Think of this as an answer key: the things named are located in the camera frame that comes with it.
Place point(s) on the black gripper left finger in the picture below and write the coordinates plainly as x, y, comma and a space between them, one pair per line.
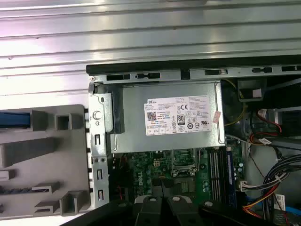
148, 212

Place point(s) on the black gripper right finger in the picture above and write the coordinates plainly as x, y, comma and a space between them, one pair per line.
183, 212

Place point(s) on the CPU socket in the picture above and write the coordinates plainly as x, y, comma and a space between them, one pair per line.
185, 187

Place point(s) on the metal socket cover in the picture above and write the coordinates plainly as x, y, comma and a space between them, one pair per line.
191, 171

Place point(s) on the green motherboard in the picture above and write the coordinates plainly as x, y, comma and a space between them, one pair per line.
141, 169

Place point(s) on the black RAM slot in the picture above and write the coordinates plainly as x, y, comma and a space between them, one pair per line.
216, 176
211, 176
220, 176
224, 176

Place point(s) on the blue RAM stick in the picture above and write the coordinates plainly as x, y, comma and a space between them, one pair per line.
14, 190
231, 176

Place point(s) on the silver power supply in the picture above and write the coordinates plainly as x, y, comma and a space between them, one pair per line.
131, 117

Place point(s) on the grey parts rack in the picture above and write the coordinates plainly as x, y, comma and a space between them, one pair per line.
70, 153

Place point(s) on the black PC case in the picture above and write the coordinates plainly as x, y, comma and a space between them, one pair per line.
164, 67

